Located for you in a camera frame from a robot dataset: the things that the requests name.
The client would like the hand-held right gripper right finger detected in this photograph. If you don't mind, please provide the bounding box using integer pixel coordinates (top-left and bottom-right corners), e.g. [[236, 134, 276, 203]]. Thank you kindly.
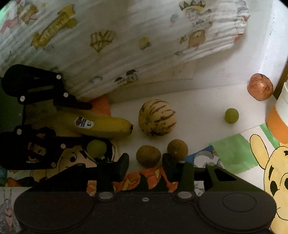
[[162, 153, 265, 201]]

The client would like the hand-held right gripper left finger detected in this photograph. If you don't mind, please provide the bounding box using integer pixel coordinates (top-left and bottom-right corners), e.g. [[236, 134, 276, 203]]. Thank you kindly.
[[22, 153, 130, 201]]

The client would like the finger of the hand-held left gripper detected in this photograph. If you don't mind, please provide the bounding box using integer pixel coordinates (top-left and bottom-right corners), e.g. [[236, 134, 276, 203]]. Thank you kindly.
[[0, 127, 113, 170], [1, 64, 93, 111]]

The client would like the brown kiwi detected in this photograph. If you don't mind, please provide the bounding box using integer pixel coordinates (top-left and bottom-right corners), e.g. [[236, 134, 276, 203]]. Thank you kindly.
[[167, 139, 189, 161], [136, 145, 161, 167]]

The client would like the green grape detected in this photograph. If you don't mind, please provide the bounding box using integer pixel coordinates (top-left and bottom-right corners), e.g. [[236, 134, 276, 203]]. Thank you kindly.
[[225, 108, 239, 124], [87, 139, 107, 157]]

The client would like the yellow banana with sticker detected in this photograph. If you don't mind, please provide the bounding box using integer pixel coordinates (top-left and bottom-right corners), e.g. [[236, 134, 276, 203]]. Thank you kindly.
[[55, 107, 134, 138]]

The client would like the small striped melon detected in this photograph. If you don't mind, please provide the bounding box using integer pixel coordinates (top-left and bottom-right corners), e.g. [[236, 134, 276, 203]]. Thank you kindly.
[[138, 100, 177, 137]]

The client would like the colourful cartoon tablecloth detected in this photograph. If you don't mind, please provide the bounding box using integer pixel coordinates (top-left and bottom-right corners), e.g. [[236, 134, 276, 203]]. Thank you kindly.
[[0, 97, 288, 234]]

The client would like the white cartoon printed blanket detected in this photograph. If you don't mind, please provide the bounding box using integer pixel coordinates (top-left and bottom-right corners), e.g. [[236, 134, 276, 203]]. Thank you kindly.
[[0, 0, 251, 103]]

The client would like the white and orange jar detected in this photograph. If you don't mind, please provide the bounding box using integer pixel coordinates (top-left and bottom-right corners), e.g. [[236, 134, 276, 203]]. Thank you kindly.
[[265, 81, 288, 144]]

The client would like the red apple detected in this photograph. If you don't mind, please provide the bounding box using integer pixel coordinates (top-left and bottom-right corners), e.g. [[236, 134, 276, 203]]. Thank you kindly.
[[247, 73, 274, 101]]

